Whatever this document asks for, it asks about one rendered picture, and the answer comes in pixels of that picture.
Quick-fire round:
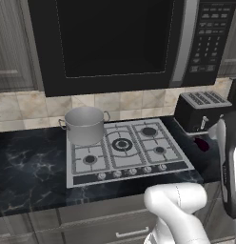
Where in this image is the silver steel pot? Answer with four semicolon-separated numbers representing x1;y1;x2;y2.
58;106;111;147

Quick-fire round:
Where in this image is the dark purple eggplant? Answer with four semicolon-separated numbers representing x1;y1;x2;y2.
194;136;210;153

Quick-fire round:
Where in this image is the silver gas hob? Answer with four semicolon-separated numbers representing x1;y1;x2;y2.
65;117;196;190

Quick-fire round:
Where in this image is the black toaster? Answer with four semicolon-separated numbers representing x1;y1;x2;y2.
173;91;235;134

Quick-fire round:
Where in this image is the black microwave door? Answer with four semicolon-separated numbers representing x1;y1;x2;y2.
28;0;200;98

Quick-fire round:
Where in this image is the grey panel under hob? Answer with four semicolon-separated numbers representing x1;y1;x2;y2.
57;193;147;224

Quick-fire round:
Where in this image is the grey drawer front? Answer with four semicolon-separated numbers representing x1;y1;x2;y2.
60;211;160;244

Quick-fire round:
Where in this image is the black microwave oven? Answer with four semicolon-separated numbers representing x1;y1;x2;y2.
27;0;236;98

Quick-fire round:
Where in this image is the grey base cupboard door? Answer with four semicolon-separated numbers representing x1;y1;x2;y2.
0;212;62;244
201;181;236;243

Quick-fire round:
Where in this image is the silver microwave door handle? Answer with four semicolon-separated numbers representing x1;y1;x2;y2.
169;0;201;89

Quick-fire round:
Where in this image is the silver drawer handle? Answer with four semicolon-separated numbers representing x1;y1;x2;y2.
115;226;150;239

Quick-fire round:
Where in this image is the grey wall cupboard door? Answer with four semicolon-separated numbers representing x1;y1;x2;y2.
217;18;236;78
0;0;39;93

